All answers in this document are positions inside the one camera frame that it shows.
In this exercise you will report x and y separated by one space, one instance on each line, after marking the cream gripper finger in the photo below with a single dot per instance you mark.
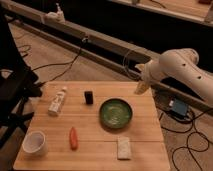
141 87

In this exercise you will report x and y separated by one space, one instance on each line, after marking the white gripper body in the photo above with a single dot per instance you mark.
151 71

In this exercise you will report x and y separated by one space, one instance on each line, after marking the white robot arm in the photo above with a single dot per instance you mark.
180 64

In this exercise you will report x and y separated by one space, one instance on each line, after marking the black eraser block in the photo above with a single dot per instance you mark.
88 97

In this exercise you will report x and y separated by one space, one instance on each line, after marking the green ceramic bowl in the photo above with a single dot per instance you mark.
115 113

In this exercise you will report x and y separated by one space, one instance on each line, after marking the blue electronic box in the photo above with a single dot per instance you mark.
178 107

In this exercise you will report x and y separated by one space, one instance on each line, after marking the white sponge block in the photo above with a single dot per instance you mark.
123 148

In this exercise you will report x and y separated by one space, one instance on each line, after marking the orange carrot toy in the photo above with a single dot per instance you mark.
73 139

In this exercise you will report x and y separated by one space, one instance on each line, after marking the white tube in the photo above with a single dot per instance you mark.
57 102

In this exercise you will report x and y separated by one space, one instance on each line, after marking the white cup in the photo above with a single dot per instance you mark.
35 144

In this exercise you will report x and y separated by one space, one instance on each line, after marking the black chair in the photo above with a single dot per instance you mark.
17 87

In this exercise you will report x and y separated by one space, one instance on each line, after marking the long metal rail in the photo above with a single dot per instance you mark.
137 34

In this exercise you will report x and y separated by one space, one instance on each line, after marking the white object on rail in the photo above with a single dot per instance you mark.
58 15

